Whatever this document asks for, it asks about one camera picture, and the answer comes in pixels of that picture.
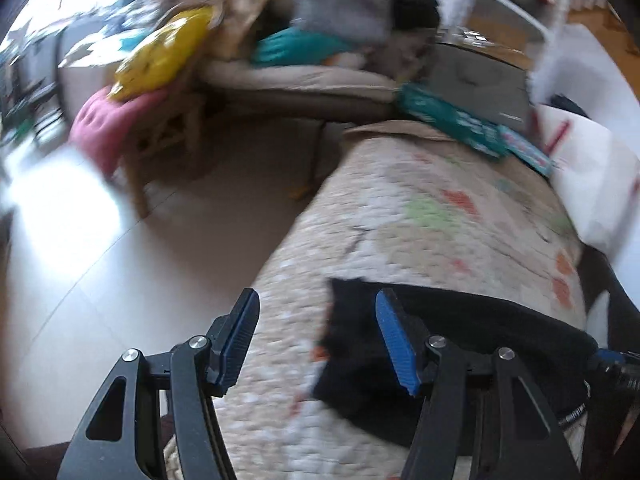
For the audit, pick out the black pants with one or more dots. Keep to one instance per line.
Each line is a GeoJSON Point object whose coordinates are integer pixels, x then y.
{"type": "Point", "coordinates": [500, 325]}

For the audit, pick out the white pillow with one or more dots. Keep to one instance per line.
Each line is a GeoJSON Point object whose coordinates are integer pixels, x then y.
{"type": "Point", "coordinates": [595, 175]}

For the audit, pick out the yellow plastic bag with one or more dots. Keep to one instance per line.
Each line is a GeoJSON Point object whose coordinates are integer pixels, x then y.
{"type": "Point", "coordinates": [162, 52]}

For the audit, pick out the grey box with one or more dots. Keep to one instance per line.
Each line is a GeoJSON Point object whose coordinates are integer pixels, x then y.
{"type": "Point", "coordinates": [482, 77]}

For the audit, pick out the patterned quilted blanket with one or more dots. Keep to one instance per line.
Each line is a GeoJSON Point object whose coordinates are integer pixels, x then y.
{"type": "Point", "coordinates": [425, 210]}

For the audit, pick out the beige sofa cushion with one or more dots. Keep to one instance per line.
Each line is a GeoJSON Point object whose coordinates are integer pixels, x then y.
{"type": "Point", "coordinates": [300, 87]}

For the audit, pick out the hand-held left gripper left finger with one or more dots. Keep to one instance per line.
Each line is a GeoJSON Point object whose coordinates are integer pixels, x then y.
{"type": "Point", "coordinates": [235, 350]}

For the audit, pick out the brown cardboard box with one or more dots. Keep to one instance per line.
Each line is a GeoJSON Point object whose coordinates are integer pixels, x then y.
{"type": "Point", "coordinates": [240, 5]}

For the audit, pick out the pink cushion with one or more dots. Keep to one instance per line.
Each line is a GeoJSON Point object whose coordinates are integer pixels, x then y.
{"type": "Point", "coordinates": [107, 127]}

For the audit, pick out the black cloth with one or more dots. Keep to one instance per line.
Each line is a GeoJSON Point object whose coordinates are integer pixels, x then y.
{"type": "Point", "coordinates": [412, 7]}

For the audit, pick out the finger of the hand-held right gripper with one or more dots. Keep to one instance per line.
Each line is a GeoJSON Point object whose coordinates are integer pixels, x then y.
{"type": "Point", "coordinates": [620, 372]}

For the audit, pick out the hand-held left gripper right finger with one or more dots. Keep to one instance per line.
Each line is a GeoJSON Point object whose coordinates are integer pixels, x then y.
{"type": "Point", "coordinates": [395, 340]}

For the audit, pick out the wooden chair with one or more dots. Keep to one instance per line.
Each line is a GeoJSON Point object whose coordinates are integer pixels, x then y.
{"type": "Point", "coordinates": [165, 130]}

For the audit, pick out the teal flat box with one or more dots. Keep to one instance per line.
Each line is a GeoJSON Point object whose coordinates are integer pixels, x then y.
{"type": "Point", "coordinates": [460, 120]}

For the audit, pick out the grey cloth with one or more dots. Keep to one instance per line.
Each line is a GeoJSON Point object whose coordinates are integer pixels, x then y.
{"type": "Point", "coordinates": [340, 7]}

